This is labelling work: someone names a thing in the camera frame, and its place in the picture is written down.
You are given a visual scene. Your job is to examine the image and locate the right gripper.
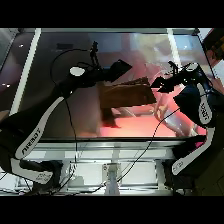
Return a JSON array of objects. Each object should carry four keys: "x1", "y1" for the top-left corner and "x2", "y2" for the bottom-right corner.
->
[{"x1": 150, "y1": 76, "x2": 179, "y2": 94}]

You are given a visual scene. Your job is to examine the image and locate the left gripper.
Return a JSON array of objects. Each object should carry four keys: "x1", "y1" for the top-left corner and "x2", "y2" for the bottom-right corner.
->
[{"x1": 99, "y1": 59, "x2": 133, "y2": 83}]

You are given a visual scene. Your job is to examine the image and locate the heap of clothes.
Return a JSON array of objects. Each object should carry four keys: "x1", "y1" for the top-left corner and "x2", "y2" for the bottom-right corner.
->
[{"x1": 202, "y1": 28, "x2": 224, "y2": 63}]

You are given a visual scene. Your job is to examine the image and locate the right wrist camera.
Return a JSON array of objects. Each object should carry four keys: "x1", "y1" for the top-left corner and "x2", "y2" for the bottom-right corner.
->
[{"x1": 167, "y1": 60, "x2": 180, "y2": 78}]

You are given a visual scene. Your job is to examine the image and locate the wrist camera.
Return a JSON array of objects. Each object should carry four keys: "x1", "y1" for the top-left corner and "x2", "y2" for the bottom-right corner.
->
[
  {"x1": 167, "y1": 60, "x2": 180, "y2": 78},
  {"x1": 89, "y1": 40, "x2": 100, "y2": 67}
]

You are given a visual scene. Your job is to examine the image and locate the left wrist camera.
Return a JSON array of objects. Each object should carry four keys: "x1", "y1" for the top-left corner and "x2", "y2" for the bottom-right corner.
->
[{"x1": 89, "y1": 40, "x2": 100, "y2": 67}]

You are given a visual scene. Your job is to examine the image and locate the black cable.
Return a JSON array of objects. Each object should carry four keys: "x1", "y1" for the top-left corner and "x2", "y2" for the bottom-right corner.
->
[
  {"x1": 49, "y1": 97, "x2": 79, "y2": 196},
  {"x1": 78, "y1": 107, "x2": 184, "y2": 195},
  {"x1": 49, "y1": 48, "x2": 93, "y2": 88}
]

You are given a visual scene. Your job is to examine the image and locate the silver frame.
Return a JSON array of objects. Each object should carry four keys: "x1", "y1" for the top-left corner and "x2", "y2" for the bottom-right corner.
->
[{"x1": 0, "y1": 139, "x2": 203, "y2": 196}]

